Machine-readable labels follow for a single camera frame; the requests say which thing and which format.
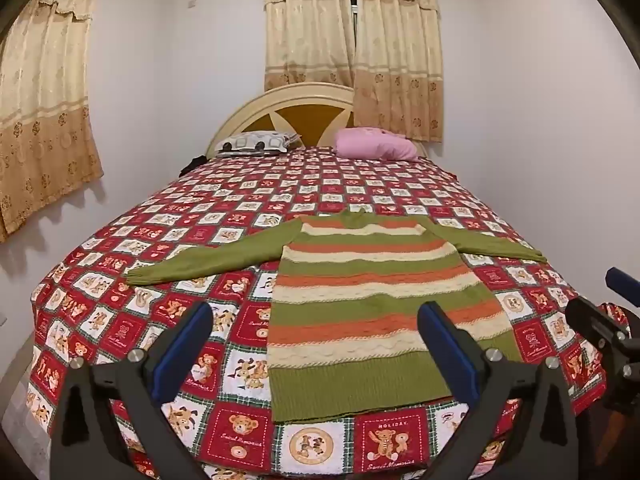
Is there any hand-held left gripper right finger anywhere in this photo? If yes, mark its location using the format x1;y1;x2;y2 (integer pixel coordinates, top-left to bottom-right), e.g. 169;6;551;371
417;301;581;480

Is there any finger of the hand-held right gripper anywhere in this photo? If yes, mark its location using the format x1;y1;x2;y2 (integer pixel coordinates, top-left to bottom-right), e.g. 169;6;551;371
565;297;633;356
605;267;640;308

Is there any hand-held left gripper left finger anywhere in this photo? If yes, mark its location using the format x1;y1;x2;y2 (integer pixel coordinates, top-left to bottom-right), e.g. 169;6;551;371
49;301;216;480

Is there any green orange striped knit sweater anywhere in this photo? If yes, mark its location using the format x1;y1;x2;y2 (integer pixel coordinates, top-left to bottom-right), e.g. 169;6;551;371
125;208;548;423

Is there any red checkered bear print blanket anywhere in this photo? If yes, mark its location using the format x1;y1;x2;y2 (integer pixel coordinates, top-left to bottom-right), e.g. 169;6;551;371
25;145;640;480

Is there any white bed base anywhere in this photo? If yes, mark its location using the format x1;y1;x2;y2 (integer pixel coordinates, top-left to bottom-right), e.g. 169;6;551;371
4;372;58;480

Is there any dark cloth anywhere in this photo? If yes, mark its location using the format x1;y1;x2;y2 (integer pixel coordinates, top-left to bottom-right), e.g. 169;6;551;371
179;155;208;177

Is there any pink pillow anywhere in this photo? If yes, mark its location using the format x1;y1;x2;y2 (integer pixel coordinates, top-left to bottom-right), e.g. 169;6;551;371
334;127;421;162

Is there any white patterned pillow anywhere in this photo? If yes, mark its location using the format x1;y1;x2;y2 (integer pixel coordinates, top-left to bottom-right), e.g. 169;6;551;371
215;131;301;156

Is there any cream and brown headboard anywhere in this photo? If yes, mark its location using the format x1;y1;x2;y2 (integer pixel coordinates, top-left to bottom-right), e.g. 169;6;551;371
205;81;431;158

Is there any beige floral window curtain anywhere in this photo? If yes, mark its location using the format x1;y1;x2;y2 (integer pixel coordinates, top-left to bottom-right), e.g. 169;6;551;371
0;0;106;243

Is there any beige floral curtain panel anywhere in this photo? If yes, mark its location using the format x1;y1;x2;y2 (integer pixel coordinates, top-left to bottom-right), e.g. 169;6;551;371
264;0;357;93
352;0;445;143

